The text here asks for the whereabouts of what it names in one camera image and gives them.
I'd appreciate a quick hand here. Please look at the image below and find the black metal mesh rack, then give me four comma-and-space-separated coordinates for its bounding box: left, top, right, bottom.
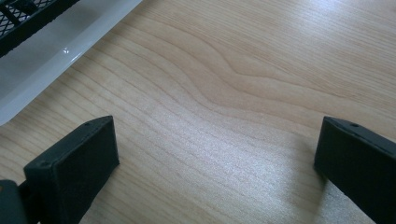
0, 0, 81, 59

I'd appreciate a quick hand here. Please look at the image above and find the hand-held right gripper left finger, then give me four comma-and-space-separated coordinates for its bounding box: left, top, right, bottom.
23, 115, 120, 224

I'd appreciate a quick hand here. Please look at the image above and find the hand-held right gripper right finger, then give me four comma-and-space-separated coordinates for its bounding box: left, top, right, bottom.
313, 116, 396, 224

